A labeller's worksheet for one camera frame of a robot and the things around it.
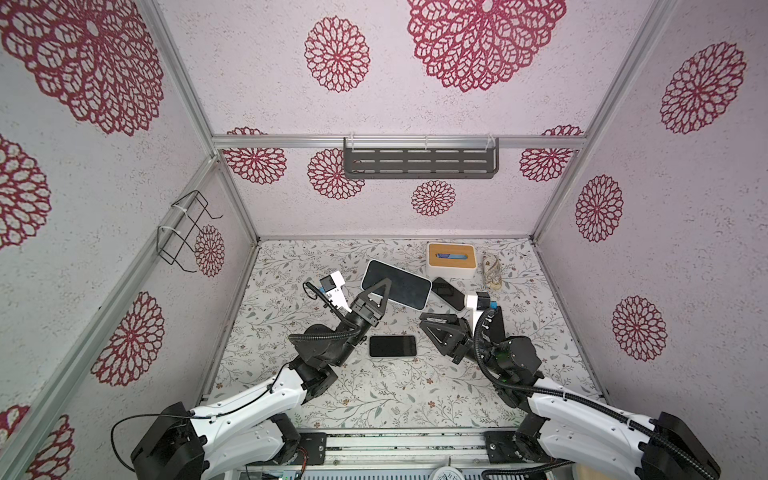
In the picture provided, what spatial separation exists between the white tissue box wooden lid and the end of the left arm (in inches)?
18.8

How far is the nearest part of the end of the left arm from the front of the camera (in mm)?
582

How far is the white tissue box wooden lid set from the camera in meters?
1.08
